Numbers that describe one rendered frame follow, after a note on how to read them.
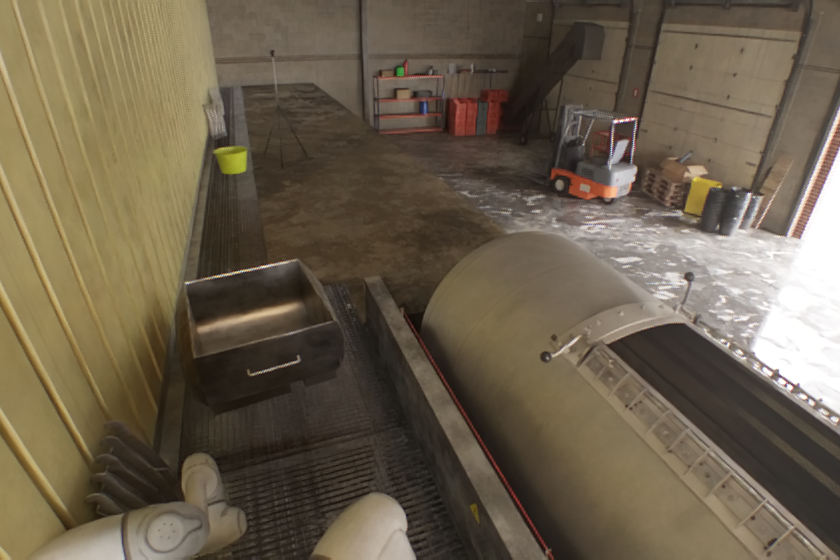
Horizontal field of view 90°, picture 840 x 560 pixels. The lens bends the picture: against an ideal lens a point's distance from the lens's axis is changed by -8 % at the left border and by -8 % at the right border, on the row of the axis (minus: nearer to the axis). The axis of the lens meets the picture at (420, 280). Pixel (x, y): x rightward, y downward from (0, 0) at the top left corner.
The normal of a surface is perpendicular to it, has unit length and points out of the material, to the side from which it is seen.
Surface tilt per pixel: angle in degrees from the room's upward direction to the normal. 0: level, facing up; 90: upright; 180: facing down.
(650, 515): 47
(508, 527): 2
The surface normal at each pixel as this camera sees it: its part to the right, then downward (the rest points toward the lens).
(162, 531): 0.40, -0.51
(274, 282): 0.44, 0.43
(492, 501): 0.00, -0.89
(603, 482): -0.73, -0.40
